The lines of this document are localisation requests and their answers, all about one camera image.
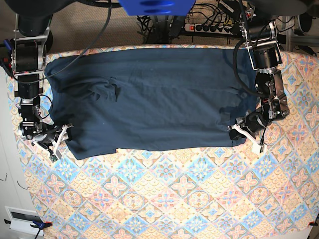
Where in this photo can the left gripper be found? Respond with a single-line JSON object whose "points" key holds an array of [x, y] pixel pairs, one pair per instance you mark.
{"points": [[247, 127]]}

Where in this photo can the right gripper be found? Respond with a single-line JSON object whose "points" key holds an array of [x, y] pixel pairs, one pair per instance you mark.
{"points": [[46, 137]]}

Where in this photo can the dark blue t-shirt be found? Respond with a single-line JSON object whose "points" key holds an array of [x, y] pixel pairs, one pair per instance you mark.
{"points": [[153, 99]]}

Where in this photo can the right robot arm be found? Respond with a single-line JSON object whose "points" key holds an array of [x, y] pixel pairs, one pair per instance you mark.
{"points": [[32, 39]]}

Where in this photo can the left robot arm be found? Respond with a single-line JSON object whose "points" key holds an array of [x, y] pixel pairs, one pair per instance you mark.
{"points": [[260, 40]]}

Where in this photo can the patterned tablecloth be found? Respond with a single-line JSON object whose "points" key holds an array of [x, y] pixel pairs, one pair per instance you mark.
{"points": [[197, 193]]}

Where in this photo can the blue orange clamp lower left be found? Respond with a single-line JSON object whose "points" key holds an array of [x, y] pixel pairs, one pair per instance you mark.
{"points": [[40, 224]]}

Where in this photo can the orange clamp lower right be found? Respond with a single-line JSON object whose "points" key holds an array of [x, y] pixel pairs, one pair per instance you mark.
{"points": [[313, 224]]}

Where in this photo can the white power strip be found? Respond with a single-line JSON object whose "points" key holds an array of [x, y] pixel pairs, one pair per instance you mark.
{"points": [[218, 29]]}

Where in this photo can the black speaker upper right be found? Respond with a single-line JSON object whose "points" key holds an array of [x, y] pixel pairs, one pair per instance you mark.
{"points": [[305, 22]]}

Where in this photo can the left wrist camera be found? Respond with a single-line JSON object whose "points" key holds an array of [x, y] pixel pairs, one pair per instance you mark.
{"points": [[258, 149]]}

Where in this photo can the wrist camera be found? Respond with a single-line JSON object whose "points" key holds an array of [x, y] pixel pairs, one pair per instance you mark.
{"points": [[55, 156], [258, 149]]}

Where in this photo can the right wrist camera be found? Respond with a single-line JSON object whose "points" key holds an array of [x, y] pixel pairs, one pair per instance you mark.
{"points": [[55, 156]]}

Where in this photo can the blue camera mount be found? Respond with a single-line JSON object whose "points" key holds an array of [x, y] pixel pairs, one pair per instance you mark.
{"points": [[157, 7]]}

